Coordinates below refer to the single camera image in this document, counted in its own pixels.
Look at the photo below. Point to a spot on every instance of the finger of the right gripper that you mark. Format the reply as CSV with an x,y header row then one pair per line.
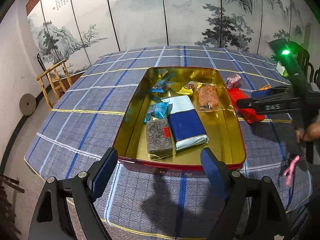
x,y
261,93

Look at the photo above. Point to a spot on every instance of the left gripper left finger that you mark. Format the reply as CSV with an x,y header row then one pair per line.
x,y
100,173

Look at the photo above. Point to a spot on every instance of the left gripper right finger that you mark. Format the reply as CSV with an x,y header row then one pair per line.
x,y
217,173

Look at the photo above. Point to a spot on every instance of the blue white tissue pack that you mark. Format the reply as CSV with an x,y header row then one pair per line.
x,y
185,123

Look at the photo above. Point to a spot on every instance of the teal blue snack packet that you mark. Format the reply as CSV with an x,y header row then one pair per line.
x,y
163,85

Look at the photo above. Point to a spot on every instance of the person's right hand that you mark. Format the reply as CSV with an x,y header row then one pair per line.
x,y
311,133

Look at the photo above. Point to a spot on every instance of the orange yellow snack bag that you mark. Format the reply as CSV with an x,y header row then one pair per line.
x,y
266,87

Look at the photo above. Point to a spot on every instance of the red foil snack bag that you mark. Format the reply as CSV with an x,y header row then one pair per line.
x,y
243,107

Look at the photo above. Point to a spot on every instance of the dark wooden chair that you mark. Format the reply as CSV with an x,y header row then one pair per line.
x,y
306,67
316,78

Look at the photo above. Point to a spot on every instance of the pink red candy packet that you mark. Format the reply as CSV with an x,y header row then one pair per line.
x,y
233,81

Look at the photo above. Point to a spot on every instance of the green tissue pack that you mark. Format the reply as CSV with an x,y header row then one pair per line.
x,y
281,70

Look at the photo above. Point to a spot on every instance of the clear orange snack packet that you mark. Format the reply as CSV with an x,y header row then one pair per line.
x,y
208,99

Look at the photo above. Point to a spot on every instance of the blue plaid tablecloth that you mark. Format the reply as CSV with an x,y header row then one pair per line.
x,y
84,123

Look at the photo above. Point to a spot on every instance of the dark seaweed snack block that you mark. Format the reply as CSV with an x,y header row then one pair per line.
x,y
158,138

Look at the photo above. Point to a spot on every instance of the yellow candy wrapper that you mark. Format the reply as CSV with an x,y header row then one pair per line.
x,y
190,88

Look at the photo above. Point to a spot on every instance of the red gold tin box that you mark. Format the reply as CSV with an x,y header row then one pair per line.
x,y
222,127

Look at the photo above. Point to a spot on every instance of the round stone disc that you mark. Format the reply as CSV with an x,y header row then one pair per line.
x,y
27,104

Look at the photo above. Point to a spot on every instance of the light wooden rack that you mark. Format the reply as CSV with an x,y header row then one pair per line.
x,y
54,81

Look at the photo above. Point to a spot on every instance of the painted folding screen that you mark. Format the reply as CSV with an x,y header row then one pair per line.
x,y
80,31

